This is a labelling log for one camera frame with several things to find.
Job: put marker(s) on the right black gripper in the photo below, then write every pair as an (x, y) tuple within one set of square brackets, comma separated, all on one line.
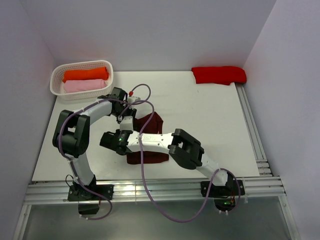
[(118, 132)]

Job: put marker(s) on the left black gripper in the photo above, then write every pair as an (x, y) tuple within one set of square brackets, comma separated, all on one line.
[(132, 112)]

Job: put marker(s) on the dark red t-shirt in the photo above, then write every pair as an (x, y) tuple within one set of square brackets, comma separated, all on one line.
[(155, 126)]

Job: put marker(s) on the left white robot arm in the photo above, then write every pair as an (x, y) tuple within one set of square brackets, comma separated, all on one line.
[(72, 135)]

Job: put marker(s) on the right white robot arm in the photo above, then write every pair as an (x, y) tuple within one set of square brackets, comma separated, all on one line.
[(183, 148)]

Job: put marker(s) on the orange rolled t-shirt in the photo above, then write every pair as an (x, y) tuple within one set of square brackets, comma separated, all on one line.
[(88, 74)]

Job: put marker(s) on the pink rolled t-shirt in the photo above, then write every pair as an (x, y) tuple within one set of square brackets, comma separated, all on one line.
[(75, 86)]

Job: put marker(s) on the white plastic basket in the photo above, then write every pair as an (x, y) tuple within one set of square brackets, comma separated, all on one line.
[(56, 84)]

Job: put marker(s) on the bright red folded t-shirt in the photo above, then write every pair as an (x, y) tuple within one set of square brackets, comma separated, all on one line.
[(222, 75)]

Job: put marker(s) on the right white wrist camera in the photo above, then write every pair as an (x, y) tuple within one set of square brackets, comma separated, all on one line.
[(127, 124)]

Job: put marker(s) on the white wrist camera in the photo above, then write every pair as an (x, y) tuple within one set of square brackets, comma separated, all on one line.
[(133, 99), (127, 124)]

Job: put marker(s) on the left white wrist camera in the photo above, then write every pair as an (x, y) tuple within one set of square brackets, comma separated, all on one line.
[(133, 99)]

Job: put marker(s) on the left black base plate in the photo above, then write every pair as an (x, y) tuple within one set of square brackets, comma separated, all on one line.
[(77, 193)]

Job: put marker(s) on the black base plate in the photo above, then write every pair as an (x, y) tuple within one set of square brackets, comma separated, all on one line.
[(210, 188), (77, 193)]

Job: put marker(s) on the aluminium front rail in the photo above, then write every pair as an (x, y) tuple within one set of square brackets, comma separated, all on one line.
[(53, 193)]

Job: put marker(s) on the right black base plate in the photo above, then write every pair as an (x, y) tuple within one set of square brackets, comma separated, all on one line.
[(210, 188)]

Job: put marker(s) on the aluminium side rail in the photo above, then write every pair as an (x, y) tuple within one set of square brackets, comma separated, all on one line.
[(259, 153)]

